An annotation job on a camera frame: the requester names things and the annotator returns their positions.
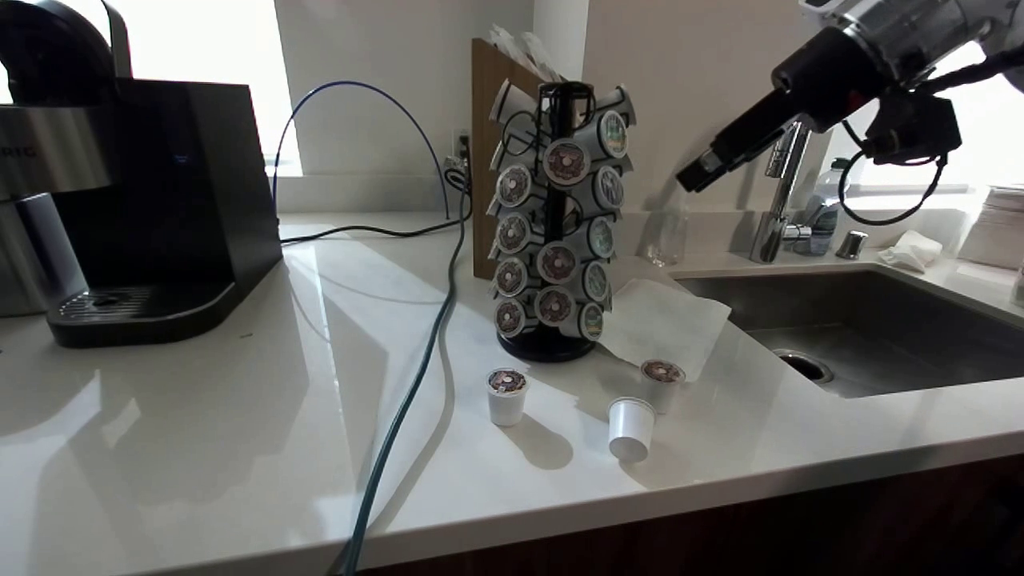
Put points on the brown wooden board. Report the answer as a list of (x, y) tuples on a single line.
[(477, 213)]

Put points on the clear drinking glass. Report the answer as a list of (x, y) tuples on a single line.
[(667, 230)]

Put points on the white capsule dark red lid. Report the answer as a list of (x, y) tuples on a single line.
[(506, 399)]

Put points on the stainless steel sink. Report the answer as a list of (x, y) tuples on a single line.
[(908, 320)]

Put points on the dark wooden cabinet front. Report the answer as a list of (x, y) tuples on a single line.
[(747, 533)]

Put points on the crumpled white cloth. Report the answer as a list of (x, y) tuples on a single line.
[(914, 252)]

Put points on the chrome faucet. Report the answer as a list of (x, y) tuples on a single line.
[(785, 210)]

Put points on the wall outlet with plug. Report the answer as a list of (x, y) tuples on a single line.
[(466, 155)]

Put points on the black metal capsule holder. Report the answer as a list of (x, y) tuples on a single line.
[(540, 349)]

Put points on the white coffee capsule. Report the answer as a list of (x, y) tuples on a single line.
[(628, 429)]

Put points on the black coffee machine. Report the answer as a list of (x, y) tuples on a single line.
[(163, 192)]

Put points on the small clear bottle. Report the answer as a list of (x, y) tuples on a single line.
[(830, 210)]

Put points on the sink drain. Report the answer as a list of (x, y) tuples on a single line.
[(808, 368)]

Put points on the white paper filters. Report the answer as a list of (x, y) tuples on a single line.
[(522, 52)]

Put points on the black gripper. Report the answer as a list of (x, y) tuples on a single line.
[(834, 74)]

